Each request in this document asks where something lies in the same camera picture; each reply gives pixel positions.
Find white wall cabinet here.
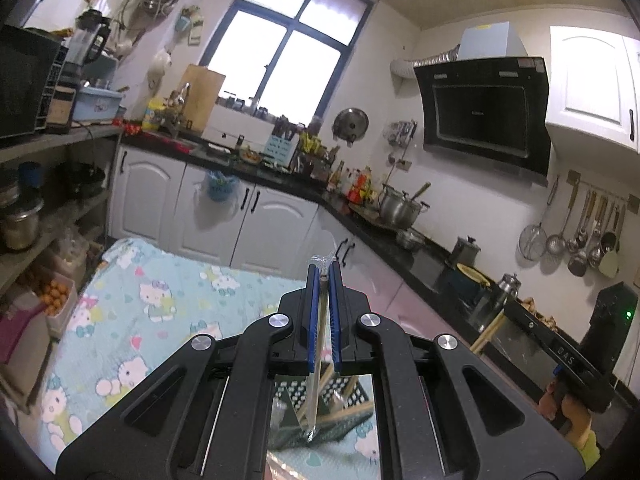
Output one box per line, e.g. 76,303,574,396
545,25,640,153

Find light blue plastic box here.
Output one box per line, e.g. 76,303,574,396
72,85,126,122

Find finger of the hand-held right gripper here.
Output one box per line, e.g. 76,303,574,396
501,302,587,377

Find green plastic utensil basket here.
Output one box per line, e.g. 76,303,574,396
270,375,376,446

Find wire mesh strainer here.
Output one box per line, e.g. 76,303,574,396
517,185,548,261

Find yellow plastic container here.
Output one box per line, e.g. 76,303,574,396
141,97,166,132

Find person's right hand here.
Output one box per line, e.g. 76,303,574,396
539,377,593,441

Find grey hood chimney cover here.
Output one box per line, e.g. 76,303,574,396
457,21,530,61

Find wooden cutting board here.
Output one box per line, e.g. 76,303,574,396
180,63,227,136

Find bamboo chopstick pair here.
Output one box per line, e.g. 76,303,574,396
300,402,375,423
470,310,506,353
300,255,338,441

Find metal faucet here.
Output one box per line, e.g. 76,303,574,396
167,82,193,138

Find hanging steel pot lid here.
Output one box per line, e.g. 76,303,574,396
332,107,371,146

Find stainless steel stockpot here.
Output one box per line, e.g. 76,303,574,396
377,182,431,228

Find cartoon cat printed blanket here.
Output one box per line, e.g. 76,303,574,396
37,237,381,480

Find steel mixing bowl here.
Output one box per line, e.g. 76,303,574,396
142,0,181,16

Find stainless steel thermos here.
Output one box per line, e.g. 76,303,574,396
492,272,523,313

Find steel coffee press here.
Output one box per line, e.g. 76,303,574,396
452,235,482,268

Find black microwave oven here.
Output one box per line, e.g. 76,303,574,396
0,25,63,141

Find blue knife block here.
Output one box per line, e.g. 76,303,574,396
262,115,301,168

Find steel pot with lid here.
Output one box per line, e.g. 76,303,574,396
0,197,46,253

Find box of oranges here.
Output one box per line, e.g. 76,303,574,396
37,275,76,336

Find black blender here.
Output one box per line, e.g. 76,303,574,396
65,9,112,88

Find blue hanging plastic basket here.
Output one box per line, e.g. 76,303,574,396
200,170,241,221

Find black wok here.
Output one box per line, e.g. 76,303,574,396
60,160,108,198

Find silver flexible duct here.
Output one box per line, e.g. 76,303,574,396
390,45,461,81

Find grey storage shelf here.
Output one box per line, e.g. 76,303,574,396
0,122,123,301

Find row of condiment bottles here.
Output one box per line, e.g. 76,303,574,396
325,160,376,206

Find blue framed window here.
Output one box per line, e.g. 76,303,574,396
200,0,376,126

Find ginger roots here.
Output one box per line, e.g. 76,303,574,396
522,297,558,331

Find row of hanging metal ladles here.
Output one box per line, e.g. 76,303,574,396
567,175,628,281

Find dark red box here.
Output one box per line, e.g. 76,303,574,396
0,305,48,366

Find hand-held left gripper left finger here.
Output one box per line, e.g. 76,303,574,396
55,264,321,480

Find dark pot with yellow rim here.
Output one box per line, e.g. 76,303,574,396
442,262,493,306

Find small metal skimmer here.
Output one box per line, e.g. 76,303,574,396
546,180,581,256

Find row of glass jars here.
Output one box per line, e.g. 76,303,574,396
217,91,273,121

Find black range hood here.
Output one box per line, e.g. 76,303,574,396
412,55,551,186

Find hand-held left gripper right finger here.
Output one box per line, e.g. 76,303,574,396
329,261,587,480

